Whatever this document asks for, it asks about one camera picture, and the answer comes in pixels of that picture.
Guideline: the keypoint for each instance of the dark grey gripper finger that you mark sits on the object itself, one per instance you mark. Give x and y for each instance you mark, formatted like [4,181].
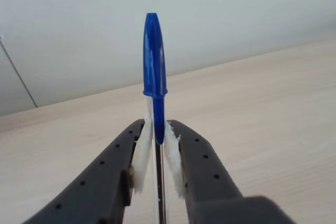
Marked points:
[207,176]
[99,176]

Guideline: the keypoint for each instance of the blue capped clear ballpoint pen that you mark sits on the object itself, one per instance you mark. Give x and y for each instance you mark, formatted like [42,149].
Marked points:
[153,58]

